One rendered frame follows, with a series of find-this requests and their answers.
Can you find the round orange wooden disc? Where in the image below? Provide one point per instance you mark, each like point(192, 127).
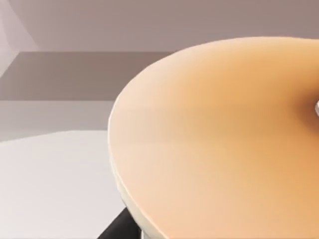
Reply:
point(214, 139)

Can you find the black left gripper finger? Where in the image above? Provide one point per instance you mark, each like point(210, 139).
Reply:
point(122, 227)

